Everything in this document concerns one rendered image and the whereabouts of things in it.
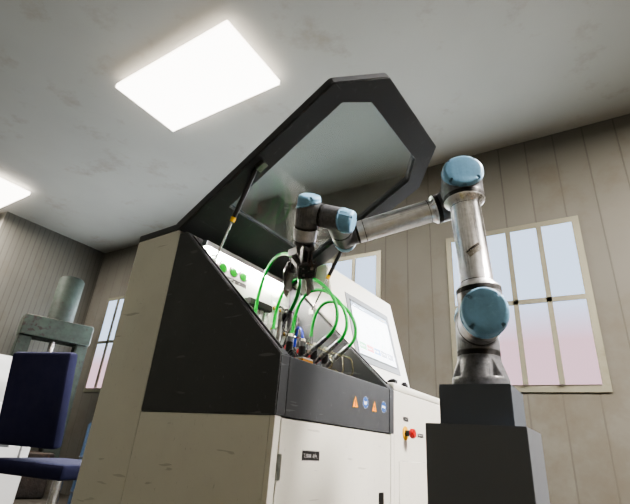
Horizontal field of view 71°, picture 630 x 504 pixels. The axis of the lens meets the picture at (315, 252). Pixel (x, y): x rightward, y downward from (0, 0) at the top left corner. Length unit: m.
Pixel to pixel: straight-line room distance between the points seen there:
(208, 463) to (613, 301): 3.04
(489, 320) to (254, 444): 0.67
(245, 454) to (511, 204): 3.33
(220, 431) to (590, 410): 2.74
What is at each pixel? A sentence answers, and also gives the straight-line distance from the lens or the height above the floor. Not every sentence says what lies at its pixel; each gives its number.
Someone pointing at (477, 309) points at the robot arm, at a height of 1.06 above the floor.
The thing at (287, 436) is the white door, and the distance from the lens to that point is 1.25.
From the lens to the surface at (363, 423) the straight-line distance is 1.60.
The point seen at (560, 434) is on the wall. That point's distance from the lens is 3.58.
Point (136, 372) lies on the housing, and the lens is 1.72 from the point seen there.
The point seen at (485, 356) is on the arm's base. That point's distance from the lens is 1.29.
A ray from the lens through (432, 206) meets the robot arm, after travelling 1.47.
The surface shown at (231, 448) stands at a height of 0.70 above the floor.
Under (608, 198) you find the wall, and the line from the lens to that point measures 4.05.
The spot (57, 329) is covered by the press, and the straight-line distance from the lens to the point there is 6.42.
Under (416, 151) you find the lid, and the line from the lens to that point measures 1.95.
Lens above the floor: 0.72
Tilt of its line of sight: 24 degrees up
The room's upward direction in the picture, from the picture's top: 5 degrees clockwise
